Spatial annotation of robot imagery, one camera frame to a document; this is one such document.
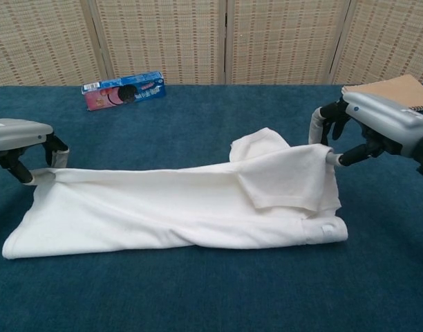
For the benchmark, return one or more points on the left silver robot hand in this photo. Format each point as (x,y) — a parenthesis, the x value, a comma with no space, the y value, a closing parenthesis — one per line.
(18,133)

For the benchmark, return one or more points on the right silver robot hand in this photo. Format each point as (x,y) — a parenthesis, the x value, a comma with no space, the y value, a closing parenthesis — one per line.
(391,124)

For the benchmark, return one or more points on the white cloth garment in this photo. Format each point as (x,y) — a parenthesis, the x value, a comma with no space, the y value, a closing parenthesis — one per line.
(146,207)

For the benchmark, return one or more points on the brown spiral notebook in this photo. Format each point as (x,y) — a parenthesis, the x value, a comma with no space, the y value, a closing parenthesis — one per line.
(405,86)

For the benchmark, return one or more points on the blue cookie box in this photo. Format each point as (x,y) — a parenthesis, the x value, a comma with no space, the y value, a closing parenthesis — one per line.
(128,91)

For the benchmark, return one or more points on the bamboo folding screen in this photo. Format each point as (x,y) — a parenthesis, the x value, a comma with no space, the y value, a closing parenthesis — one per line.
(163,34)

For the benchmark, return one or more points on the blue table cloth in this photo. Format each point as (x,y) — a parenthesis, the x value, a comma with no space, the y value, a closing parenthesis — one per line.
(197,294)

